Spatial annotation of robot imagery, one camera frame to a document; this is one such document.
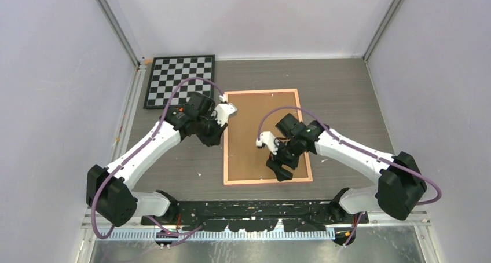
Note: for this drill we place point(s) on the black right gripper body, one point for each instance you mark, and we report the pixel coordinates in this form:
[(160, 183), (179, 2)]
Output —
[(288, 153)]

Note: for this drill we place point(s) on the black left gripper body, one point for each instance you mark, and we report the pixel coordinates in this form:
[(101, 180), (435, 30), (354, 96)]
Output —
[(208, 130)]

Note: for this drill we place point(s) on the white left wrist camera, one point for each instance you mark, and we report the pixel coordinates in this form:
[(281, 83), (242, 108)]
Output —
[(223, 111)]

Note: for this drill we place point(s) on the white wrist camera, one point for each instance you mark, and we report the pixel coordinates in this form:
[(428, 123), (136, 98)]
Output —
[(223, 111), (267, 140)]

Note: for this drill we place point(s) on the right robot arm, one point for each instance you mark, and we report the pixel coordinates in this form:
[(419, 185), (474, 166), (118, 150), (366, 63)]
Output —
[(397, 187)]

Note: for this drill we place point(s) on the black white checkerboard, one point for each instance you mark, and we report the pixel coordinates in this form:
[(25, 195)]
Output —
[(166, 73)]

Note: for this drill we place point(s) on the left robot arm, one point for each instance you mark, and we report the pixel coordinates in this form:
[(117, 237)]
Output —
[(109, 190)]

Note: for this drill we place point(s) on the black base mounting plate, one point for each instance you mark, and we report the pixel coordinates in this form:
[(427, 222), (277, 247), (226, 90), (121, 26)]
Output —
[(254, 215)]

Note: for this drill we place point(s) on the pink photo frame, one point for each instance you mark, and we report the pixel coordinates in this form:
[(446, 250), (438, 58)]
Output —
[(227, 157)]

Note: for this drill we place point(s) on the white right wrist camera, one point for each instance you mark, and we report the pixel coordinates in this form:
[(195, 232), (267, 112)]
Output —
[(267, 140)]

